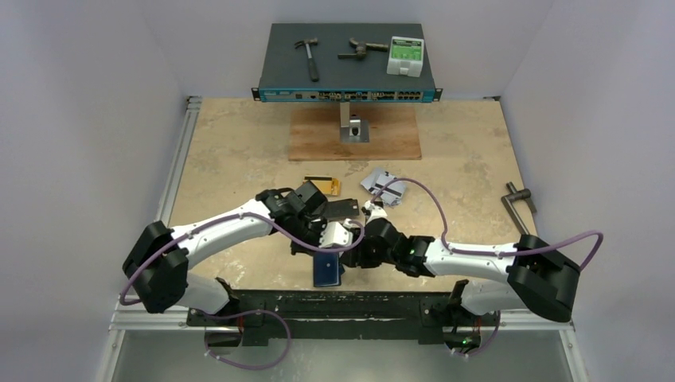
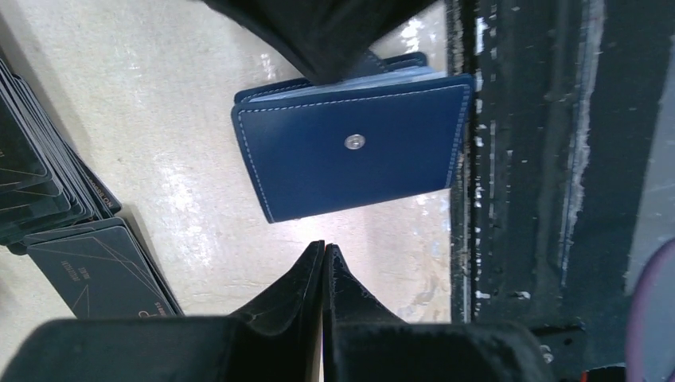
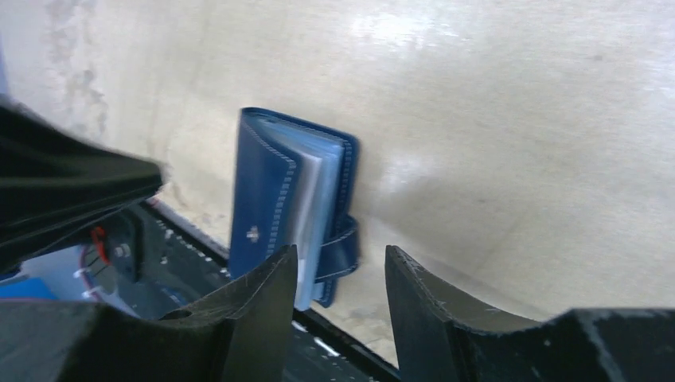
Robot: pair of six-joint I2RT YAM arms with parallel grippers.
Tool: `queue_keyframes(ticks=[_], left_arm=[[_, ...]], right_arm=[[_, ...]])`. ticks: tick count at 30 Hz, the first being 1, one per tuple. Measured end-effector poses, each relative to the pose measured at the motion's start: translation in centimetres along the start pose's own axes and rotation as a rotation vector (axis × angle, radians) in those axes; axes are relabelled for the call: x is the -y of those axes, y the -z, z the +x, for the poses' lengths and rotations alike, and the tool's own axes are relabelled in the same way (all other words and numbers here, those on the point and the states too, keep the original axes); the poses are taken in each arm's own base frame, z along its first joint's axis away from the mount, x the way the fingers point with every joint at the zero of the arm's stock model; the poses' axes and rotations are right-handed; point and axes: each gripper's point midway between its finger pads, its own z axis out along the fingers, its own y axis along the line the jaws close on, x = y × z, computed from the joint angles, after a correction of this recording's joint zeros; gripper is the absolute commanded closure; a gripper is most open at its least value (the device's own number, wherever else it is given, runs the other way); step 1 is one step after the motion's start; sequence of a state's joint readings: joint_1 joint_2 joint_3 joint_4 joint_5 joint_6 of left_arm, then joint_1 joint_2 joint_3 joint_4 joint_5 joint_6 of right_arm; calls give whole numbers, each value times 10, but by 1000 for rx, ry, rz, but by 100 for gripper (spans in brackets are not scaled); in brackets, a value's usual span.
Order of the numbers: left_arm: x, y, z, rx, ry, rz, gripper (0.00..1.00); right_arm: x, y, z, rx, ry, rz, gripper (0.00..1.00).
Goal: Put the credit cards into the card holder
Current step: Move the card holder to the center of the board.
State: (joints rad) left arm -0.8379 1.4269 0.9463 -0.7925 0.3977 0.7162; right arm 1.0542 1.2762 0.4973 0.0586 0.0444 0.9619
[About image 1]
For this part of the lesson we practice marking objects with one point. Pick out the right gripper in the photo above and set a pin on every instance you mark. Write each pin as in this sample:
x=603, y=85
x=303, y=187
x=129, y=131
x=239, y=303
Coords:
x=370, y=231

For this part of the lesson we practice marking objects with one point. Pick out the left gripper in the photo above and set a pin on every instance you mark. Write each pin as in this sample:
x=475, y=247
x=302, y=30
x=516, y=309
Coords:
x=297, y=247

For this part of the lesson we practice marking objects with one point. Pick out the navy blue card holder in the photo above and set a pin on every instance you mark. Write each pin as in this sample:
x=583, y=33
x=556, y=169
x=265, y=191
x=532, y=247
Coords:
x=327, y=270

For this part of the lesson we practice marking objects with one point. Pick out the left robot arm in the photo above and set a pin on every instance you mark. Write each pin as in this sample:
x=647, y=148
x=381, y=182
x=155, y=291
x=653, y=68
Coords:
x=159, y=265

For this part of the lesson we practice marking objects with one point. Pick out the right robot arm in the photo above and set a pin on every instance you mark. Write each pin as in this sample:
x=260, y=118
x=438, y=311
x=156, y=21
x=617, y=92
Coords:
x=528, y=274

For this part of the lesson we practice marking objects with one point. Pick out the black card pile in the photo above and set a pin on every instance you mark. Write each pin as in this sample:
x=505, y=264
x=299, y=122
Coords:
x=342, y=209

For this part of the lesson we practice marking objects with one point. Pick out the plywood board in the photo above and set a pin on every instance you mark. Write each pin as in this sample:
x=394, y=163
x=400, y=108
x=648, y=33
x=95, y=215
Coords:
x=393, y=131

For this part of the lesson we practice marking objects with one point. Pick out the hammer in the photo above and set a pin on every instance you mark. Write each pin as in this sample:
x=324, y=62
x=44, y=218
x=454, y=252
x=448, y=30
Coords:
x=311, y=63

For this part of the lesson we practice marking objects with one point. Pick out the rusty metal clamp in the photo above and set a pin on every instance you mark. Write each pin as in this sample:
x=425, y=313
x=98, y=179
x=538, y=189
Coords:
x=361, y=49

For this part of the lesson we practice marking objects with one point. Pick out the white green box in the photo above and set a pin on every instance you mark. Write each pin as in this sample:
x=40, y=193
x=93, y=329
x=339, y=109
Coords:
x=405, y=56

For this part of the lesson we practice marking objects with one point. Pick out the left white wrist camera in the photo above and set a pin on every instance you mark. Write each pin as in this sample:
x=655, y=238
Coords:
x=337, y=234

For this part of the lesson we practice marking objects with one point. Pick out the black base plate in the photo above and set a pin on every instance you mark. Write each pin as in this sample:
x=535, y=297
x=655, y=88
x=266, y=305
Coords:
x=430, y=318

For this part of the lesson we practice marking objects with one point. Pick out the metal bracket stand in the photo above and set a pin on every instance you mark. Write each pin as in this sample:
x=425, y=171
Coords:
x=353, y=129

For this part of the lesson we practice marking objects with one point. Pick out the network switch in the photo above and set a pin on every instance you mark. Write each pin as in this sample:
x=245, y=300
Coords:
x=285, y=76

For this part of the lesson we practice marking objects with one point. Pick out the aluminium frame rail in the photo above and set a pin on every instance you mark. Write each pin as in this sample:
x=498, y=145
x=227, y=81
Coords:
x=144, y=347

